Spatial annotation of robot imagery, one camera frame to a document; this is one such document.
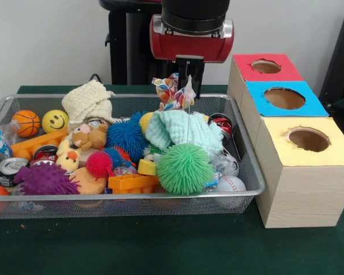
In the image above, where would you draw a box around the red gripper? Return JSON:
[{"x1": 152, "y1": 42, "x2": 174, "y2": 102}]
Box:
[{"x1": 148, "y1": 14, "x2": 235, "y2": 100}]

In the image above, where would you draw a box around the colourful patterned cloth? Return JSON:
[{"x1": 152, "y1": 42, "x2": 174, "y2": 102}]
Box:
[{"x1": 151, "y1": 73, "x2": 196, "y2": 111}]

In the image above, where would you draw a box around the green spiky rubber ball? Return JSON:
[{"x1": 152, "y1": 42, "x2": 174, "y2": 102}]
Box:
[{"x1": 157, "y1": 143, "x2": 214, "y2": 196}]

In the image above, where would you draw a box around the shallow silver mesh bin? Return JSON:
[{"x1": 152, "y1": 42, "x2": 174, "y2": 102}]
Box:
[{"x1": 0, "y1": 93, "x2": 266, "y2": 221}]

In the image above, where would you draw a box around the wooden box with three holes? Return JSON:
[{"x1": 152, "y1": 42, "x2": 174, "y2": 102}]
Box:
[{"x1": 227, "y1": 53, "x2": 344, "y2": 229}]

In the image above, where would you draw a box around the mint green waffle cloth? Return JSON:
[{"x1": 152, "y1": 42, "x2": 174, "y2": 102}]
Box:
[{"x1": 145, "y1": 111, "x2": 224, "y2": 155}]

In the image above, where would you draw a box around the blue spiky rubber ball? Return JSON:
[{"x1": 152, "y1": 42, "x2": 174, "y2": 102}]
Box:
[{"x1": 105, "y1": 111, "x2": 150, "y2": 163}]

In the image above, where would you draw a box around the cream waffle cloth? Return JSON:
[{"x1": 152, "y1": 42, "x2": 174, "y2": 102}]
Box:
[{"x1": 61, "y1": 79, "x2": 117, "y2": 127}]

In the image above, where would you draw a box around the orange plastic toy brick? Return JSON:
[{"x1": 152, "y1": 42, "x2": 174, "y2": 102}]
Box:
[{"x1": 107, "y1": 174, "x2": 161, "y2": 195}]

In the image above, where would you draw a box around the yellow smiley ball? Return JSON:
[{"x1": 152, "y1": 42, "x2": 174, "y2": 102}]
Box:
[{"x1": 42, "y1": 109, "x2": 69, "y2": 134}]

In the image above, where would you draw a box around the black equipment stand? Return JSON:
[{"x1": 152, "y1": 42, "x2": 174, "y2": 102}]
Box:
[{"x1": 318, "y1": 5, "x2": 344, "y2": 115}]

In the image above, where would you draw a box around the orange toy basketball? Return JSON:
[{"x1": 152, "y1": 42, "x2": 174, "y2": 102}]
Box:
[{"x1": 11, "y1": 110, "x2": 41, "y2": 138}]

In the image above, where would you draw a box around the purple spiky rubber ball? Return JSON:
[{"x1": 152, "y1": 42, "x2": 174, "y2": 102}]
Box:
[{"x1": 13, "y1": 163, "x2": 81, "y2": 196}]

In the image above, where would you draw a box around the black silver-topped drink can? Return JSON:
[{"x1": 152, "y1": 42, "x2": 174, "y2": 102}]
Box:
[{"x1": 0, "y1": 157, "x2": 29, "y2": 187}]

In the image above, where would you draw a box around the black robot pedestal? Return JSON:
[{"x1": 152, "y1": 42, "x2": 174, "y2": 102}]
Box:
[{"x1": 99, "y1": 0, "x2": 207, "y2": 86}]

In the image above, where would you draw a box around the black cable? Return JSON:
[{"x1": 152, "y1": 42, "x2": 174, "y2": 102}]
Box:
[{"x1": 87, "y1": 73, "x2": 104, "y2": 86}]

